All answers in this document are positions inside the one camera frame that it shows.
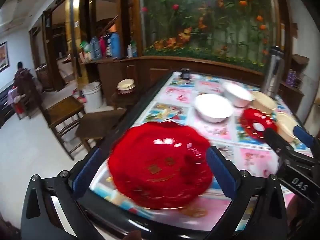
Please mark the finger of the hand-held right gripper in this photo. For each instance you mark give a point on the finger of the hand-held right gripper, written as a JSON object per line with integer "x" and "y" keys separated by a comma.
{"x": 273, "y": 136}
{"x": 303, "y": 133}

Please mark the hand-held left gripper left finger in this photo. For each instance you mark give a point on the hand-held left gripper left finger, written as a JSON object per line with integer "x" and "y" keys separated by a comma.
{"x": 86, "y": 170}

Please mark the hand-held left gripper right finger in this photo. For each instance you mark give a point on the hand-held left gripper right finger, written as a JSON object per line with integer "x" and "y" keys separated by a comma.
{"x": 221, "y": 175}

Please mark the cream bowl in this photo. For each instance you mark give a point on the cream bowl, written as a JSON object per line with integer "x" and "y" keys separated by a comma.
{"x": 263, "y": 101}
{"x": 285, "y": 125}

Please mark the small red plate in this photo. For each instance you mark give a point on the small red plate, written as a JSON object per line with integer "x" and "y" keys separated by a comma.
{"x": 250, "y": 120}

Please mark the white bowl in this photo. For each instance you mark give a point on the white bowl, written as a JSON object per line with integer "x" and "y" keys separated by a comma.
{"x": 237, "y": 92}
{"x": 212, "y": 106}

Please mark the large red plate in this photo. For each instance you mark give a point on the large red plate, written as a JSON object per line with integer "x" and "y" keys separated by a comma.
{"x": 155, "y": 160}

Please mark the stacked bowls on stool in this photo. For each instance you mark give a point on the stacked bowls on stool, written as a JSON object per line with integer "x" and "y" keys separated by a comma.
{"x": 126, "y": 83}

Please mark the black rimmed table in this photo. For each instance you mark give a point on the black rimmed table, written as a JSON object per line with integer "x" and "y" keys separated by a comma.
{"x": 107, "y": 210}

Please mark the dark wooden stool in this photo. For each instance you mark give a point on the dark wooden stool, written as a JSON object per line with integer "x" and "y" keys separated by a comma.
{"x": 100, "y": 122}

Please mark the purple bottle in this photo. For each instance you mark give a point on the purple bottle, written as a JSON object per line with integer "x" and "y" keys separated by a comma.
{"x": 289, "y": 77}
{"x": 294, "y": 78}

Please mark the stainless steel thermos jug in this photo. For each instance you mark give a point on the stainless steel thermos jug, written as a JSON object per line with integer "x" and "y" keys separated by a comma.
{"x": 272, "y": 72}

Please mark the wooden chair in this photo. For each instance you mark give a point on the wooden chair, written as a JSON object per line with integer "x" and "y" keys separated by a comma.
{"x": 65, "y": 107}

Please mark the white plastic bucket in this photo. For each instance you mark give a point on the white plastic bucket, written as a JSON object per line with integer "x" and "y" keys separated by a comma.
{"x": 92, "y": 96}

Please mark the small wooden side table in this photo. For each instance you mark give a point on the small wooden side table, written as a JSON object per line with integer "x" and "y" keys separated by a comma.
{"x": 125, "y": 100}

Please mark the dark red bowl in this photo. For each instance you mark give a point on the dark red bowl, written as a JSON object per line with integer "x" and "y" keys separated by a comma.
{"x": 127, "y": 92}

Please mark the printed pink and blue tablecloth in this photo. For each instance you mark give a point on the printed pink and blue tablecloth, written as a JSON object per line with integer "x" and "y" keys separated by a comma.
{"x": 175, "y": 92}

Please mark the wicker basket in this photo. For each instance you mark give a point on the wicker basket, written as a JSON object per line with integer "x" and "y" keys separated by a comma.
{"x": 44, "y": 77}

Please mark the black sofa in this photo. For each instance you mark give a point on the black sofa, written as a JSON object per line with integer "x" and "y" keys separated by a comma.
{"x": 4, "y": 105}

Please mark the small black jar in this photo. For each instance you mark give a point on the small black jar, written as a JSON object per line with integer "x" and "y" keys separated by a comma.
{"x": 185, "y": 74}

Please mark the wooden cabinet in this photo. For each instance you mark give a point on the wooden cabinet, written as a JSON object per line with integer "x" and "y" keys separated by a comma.
{"x": 155, "y": 70}

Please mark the blue water jug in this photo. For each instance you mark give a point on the blue water jug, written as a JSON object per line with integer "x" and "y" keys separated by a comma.
{"x": 95, "y": 48}

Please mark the green packet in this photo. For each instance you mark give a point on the green packet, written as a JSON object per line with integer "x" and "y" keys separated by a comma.
{"x": 84, "y": 47}

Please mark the pink thermos flask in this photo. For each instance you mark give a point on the pink thermos flask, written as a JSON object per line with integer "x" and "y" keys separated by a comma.
{"x": 102, "y": 46}

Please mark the white spray bottle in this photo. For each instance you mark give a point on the white spray bottle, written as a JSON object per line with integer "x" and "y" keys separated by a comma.
{"x": 129, "y": 51}

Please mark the blue thermos flask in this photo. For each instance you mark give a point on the blue thermos flask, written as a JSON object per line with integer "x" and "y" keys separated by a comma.
{"x": 115, "y": 45}

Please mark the framed wall picture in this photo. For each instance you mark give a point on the framed wall picture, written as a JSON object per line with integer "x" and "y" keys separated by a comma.
{"x": 3, "y": 57}

